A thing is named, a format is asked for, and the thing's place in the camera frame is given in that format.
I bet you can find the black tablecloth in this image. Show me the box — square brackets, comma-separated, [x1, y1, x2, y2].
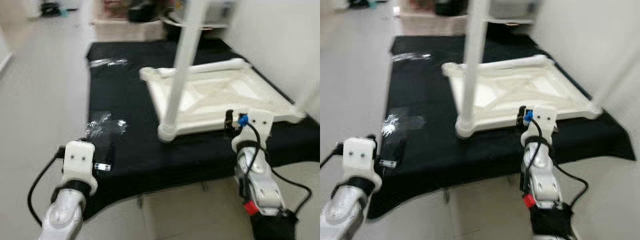
[80, 40, 320, 221]
[367, 34, 637, 221]

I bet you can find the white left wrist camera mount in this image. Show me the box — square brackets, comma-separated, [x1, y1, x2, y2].
[342, 136, 378, 193]
[62, 140, 98, 196]

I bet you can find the beige woven bench cover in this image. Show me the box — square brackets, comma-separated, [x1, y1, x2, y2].
[400, 10, 468, 36]
[92, 17, 166, 42]

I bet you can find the clear tape cross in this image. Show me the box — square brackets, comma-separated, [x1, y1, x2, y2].
[85, 111, 128, 140]
[381, 112, 427, 138]

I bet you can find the black round bowl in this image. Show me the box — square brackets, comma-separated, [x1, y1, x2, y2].
[487, 17, 531, 43]
[162, 15, 226, 43]

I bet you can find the red picture box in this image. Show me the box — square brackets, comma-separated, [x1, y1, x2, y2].
[102, 0, 128, 20]

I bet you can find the white plastic table top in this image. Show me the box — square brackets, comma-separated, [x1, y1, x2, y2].
[441, 54, 603, 139]
[139, 57, 307, 143]

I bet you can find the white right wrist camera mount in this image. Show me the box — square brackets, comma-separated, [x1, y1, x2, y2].
[522, 104, 558, 146]
[239, 109, 275, 151]

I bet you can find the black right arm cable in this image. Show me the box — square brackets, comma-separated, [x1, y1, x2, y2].
[522, 111, 545, 176]
[239, 115, 262, 181]

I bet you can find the black bag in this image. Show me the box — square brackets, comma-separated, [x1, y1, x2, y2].
[435, 0, 471, 17]
[127, 0, 161, 23]

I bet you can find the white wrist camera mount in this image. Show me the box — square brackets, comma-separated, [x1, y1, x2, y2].
[522, 104, 558, 146]
[62, 140, 98, 196]
[342, 136, 378, 193]
[239, 109, 275, 151]

